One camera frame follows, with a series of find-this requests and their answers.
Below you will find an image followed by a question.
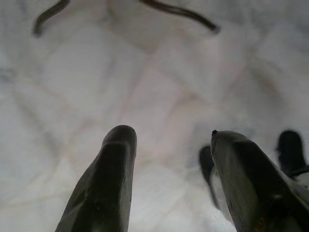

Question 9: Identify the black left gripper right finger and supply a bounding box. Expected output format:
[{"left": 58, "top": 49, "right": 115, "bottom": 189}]
[{"left": 211, "top": 130, "right": 309, "bottom": 232}]

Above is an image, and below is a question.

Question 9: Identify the dark curved cable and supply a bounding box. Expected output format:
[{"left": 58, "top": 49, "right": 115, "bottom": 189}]
[
  {"left": 139, "top": 0, "right": 221, "bottom": 34},
  {"left": 32, "top": 0, "right": 71, "bottom": 38}
]

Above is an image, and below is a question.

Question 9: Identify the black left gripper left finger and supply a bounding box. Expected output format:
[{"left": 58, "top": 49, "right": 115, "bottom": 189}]
[{"left": 54, "top": 124, "right": 138, "bottom": 232}]

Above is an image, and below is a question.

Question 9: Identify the black robot right foot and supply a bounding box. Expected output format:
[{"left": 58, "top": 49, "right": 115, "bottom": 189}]
[{"left": 276, "top": 130, "right": 306, "bottom": 178}]

